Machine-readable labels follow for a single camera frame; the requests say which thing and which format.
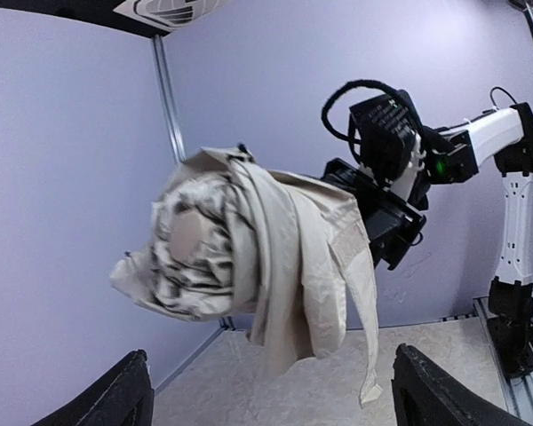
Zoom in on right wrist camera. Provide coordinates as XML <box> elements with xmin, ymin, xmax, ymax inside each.
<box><xmin>347</xmin><ymin>90</ymin><xmax>426</xmax><ymax>201</ymax></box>

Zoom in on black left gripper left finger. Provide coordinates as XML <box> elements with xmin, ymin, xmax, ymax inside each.
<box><xmin>34</xmin><ymin>350</ymin><xmax>155</xmax><ymax>426</ymax></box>

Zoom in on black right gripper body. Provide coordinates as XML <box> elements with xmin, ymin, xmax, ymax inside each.
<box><xmin>322</xmin><ymin>158</ymin><xmax>426</xmax><ymax>271</ymax></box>

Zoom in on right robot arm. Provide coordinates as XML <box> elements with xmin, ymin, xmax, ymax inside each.
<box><xmin>321</xmin><ymin>80</ymin><xmax>533</xmax><ymax>379</ymax></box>

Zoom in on beige folding umbrella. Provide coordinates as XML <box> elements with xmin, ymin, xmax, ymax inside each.
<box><xmin>110</xmin><ymin>147</ymin><xmax>381</xmax><ymax>403</ymax></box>

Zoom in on right aluminium corner post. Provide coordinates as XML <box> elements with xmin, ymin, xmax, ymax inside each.
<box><xmin>151</xmin><ymin>35</ymin><xmax>186</xmax><ymax>164</ymax></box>

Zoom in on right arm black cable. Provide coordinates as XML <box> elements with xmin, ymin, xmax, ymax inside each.
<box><xmin>321</xmin><ymin>79</ymin><xmax>405</xmax><ymax>152</ymax></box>

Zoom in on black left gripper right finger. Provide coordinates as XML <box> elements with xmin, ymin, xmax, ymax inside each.
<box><xmin>392</xmin><ymin>343</ymin><xmax>525</xmax><ymax>426</ymax></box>

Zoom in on aluminium front rail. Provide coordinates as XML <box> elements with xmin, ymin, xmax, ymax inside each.
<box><xmin>473</xmin><ymin>296</ymin><xmax>533</xmax><ymax>425</ymax></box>

